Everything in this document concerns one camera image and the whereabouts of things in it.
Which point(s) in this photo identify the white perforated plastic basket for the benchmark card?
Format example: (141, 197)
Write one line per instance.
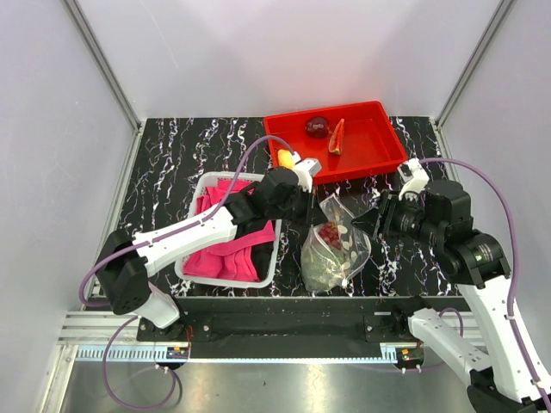
(210, 188)

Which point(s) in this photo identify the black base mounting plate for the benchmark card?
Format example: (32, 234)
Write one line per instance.
(291, 329)

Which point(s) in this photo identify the dark red fake apple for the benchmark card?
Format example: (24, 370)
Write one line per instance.
(317, 127)

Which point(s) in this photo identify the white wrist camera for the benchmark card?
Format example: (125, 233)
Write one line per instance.
(306, 170)
(413, 179)

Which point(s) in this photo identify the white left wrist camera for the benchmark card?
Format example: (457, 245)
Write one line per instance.
(306, 170)

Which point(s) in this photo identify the red fake food piece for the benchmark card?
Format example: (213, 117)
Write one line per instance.
(336, 139)

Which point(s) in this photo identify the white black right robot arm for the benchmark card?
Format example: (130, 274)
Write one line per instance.
(508, 376)

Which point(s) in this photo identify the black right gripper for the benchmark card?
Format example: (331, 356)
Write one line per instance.
(383, 217)

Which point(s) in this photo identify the aluminium frame rail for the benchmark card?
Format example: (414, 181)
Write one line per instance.
(82, 25)
(497, 20)

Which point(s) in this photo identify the green fake vegetable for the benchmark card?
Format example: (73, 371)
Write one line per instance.
(322, 270)

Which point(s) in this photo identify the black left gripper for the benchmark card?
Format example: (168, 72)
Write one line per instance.
(303, 220)

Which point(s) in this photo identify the yellow fake fruit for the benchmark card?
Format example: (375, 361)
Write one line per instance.
(285, 159)

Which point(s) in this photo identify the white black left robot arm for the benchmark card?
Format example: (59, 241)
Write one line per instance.
(126, 262)

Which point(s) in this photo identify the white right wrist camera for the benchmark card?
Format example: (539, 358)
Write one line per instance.
(413, 179)

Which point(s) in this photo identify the aluminium frame rail left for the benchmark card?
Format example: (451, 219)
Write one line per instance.
(82, 25)

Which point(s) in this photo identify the clear zip top bag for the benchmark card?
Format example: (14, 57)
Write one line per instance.
(356, 246)

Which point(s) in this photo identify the red plastic tray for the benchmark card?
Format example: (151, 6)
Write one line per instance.
(370, 146)

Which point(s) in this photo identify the aluminium frame rail right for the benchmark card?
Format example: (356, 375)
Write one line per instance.
(497, 20)

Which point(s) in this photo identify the pink cloth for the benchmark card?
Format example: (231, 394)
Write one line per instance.
(231, 260)

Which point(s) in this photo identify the black cloth in basket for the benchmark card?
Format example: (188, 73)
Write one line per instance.
(261, 257)

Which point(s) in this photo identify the purple fake grapes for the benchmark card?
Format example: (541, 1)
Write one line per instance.
(330, 235)

